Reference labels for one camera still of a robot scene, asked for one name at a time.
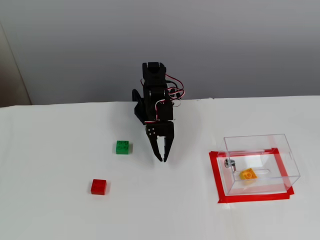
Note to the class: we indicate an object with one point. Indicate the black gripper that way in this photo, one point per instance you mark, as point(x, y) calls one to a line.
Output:
point(163, 129)

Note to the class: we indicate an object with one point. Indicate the yellow lego brick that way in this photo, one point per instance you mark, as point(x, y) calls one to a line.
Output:
point(248, 174)

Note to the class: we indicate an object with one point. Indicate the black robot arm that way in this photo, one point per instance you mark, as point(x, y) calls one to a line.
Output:
point(153, 80)

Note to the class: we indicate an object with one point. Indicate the green lego brick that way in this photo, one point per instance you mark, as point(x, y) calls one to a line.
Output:
point(122, 147)

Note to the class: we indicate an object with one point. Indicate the silver box lock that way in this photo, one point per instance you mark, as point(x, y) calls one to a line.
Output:
point(229, 163)

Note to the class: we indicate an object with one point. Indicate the red lego brick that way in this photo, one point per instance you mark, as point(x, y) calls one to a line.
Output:
point(98, 187)

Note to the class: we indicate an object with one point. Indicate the transparent acrylic box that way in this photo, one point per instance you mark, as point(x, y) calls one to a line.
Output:
point(260, 150)

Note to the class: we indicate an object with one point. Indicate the black table clamp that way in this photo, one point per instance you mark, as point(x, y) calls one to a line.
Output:
point(138, 105)

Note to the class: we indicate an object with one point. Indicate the red tape frame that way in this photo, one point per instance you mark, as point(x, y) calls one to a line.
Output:
point(250, 198)

